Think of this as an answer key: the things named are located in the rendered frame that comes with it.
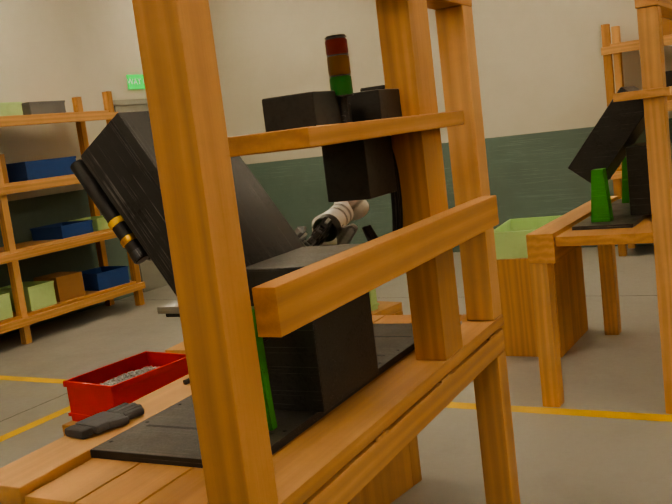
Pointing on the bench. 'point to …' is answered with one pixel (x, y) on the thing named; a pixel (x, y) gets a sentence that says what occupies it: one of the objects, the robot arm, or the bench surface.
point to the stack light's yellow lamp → (338, 65)
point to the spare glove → (118, 416)
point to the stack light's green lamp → (342, 85)
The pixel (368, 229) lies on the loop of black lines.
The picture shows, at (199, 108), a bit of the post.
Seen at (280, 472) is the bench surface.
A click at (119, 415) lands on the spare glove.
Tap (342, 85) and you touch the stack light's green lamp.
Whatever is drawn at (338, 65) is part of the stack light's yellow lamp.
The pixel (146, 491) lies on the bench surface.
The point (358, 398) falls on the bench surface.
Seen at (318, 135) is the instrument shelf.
